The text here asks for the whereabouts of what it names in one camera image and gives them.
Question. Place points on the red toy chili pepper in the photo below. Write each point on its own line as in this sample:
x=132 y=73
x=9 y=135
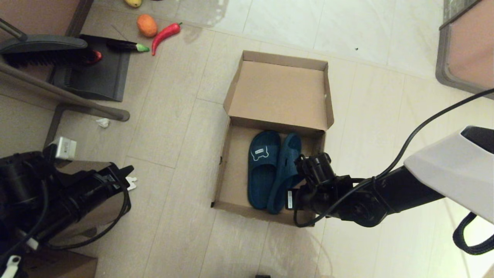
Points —
x=163 y=36

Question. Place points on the yellow toy mango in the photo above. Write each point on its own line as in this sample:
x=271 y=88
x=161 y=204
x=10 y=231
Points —
x=132 y=2

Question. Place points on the white crumpled tissue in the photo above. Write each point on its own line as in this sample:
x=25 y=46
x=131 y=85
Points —
x=132 y=184

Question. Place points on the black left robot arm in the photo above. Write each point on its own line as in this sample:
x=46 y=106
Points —
x=23 y=193

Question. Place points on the purple toy eggplant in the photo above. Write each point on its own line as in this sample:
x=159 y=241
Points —
x=122 y=46

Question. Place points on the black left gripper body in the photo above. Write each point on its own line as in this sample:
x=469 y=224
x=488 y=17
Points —
x=88 y=189

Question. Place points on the small red round toy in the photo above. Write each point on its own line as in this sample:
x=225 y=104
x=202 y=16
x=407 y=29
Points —
x=95 y=57

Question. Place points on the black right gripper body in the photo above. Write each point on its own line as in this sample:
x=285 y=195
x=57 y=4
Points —
x=314 y=170

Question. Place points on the grey broom with black bristles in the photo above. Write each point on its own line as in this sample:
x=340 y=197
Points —
x=42 y=44

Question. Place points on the brown cardboard carton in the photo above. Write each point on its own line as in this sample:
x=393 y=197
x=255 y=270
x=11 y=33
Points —
x=65 y=266

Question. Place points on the white crumpled paper ball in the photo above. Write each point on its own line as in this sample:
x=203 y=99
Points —
x=103 y=122

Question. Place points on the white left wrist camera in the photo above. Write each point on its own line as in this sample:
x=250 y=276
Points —
x=66 y=148

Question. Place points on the brown cardboard shoe box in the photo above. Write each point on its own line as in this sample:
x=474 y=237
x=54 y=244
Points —
x=278 y=92

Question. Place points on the brown plastic trash bin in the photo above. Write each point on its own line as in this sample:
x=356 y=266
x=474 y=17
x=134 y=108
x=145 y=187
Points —
x=104 y=216

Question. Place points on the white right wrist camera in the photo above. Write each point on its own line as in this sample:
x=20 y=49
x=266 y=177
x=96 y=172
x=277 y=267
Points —
x=290 y=199

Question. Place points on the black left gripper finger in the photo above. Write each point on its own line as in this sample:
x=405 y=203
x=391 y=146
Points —
x=122 y=172
x=120 y=183

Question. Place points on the dark blue rubber slipper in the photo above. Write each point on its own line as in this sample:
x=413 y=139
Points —
x=281 y=170
x=260 y=185

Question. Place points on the grey-brown metal furniture frame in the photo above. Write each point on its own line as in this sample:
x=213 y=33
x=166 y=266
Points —
x=58 y=93

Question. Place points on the brown wooden furniture panel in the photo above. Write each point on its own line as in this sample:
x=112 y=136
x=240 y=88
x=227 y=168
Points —
x=38 y=15

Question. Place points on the dark grey dustpan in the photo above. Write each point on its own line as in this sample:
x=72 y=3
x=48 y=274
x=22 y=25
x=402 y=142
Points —
x=102 y=79

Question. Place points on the brown board with grey frame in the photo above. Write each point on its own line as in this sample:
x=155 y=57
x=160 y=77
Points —
x=471 y=46

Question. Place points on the orange toy fruit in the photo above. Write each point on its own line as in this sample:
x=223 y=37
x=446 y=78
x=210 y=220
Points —
x=147 y=26

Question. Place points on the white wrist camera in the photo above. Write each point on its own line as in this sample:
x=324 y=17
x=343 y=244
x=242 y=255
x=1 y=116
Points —
x=290 y=199
x=66 y=148

